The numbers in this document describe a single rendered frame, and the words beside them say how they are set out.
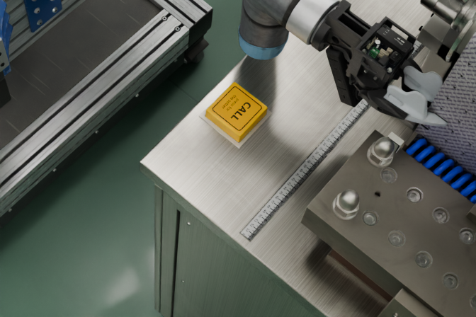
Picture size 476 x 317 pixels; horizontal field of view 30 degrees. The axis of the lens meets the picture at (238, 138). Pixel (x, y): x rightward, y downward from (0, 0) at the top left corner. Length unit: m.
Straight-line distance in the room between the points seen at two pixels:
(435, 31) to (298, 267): 0.39
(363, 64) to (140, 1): 1.22
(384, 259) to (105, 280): 1.15
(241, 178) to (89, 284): 0.95
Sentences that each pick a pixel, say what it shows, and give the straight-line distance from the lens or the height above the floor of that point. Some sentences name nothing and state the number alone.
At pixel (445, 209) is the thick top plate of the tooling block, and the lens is 1.25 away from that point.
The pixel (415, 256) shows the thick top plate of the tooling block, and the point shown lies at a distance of 1.22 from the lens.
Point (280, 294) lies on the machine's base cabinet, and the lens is 1.37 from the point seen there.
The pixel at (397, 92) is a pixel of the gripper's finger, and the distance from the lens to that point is 1.21.
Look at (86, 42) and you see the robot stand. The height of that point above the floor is 0.21.
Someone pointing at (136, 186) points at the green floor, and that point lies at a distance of 2.32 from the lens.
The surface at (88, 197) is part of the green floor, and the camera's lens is 2.31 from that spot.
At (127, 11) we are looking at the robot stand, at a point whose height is 0.21.
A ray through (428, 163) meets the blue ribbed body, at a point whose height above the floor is 1.04.
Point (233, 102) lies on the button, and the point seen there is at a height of 0.92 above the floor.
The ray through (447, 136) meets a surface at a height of 1.07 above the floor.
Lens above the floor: 2.14
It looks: 64 degrees down
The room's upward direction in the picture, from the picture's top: 11 degrees clockwise
